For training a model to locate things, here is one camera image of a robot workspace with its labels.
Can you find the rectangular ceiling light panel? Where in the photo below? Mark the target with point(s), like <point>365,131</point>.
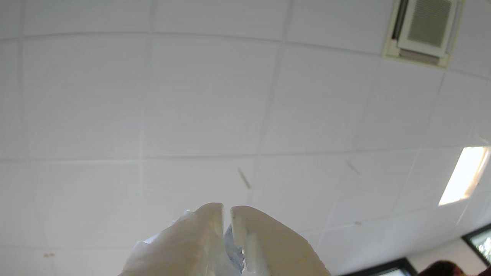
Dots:
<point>462,176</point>

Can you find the blue whiteboard marker pen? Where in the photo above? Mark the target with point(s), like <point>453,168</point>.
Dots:
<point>234,255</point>

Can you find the ceiling air conditioner vent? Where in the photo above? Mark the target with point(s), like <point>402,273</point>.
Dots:
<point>425,27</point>

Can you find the person's dark red hair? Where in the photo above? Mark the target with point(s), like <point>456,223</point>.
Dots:
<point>441,269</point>

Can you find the dark framed window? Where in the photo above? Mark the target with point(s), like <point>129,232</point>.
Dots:
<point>399,269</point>
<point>481,243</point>

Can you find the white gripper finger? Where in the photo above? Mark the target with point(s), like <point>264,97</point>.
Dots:
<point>276,249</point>
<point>184,245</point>

